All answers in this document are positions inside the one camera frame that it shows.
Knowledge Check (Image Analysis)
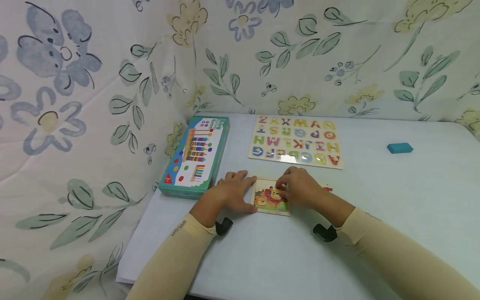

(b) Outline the person's right forearm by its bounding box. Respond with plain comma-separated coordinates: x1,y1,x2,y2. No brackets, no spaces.
331,207,480,300

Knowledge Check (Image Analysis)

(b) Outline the person's left hand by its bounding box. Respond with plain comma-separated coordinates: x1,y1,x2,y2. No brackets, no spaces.
189,170,260,228

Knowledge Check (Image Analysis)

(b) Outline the set of colourful letter pieces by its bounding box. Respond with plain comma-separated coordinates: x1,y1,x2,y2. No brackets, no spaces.
252,117,341,166

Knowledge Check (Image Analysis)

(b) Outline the blue rectangular block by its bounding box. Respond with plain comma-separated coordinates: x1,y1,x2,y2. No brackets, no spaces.
386,142,414,154

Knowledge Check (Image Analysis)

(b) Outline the teal toy game box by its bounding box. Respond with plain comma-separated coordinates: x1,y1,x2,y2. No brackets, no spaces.
157,115,230,200

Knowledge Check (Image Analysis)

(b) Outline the person's left forearm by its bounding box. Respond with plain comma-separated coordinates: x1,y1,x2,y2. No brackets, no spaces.
125,213,219,300

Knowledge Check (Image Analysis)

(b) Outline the person's right hand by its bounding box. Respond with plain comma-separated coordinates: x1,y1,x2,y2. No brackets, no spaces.
275,165,356,228

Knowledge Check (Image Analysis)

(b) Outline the wooden alphabet puzzle board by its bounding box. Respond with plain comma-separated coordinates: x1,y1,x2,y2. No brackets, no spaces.
247,115,344,170

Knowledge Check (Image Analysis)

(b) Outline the black wrist band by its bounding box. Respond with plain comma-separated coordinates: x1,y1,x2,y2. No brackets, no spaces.
215,217,234,237
312,223,338,243

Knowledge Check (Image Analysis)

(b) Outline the wooden lion jigsaw puzzle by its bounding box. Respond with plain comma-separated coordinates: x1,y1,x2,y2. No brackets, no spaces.
250,178,293,217

